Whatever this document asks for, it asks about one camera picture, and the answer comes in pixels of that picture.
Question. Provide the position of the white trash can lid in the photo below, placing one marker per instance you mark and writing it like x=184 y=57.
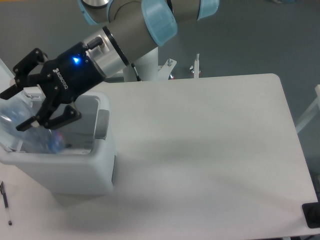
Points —
x=8 y=142

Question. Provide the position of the black device at table edge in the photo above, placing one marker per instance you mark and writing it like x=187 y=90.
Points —
x=311 y=213

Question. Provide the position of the white plastic trash can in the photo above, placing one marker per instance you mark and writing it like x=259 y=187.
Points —
x=88 y=174

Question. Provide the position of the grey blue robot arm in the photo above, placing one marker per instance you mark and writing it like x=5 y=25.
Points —
x=134 y=28

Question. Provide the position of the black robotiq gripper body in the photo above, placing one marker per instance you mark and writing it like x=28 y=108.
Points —
x=69 y=75

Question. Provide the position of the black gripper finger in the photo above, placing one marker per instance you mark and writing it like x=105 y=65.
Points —
x=22 y=70
x=43 y=117

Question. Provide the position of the black ballpoint pen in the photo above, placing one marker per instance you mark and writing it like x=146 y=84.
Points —
x=6 y=203

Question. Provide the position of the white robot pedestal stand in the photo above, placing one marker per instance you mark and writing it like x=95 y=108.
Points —
x=144 y=69

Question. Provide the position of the clear plastic wrapper bag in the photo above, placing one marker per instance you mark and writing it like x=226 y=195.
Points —
x=77 y=144

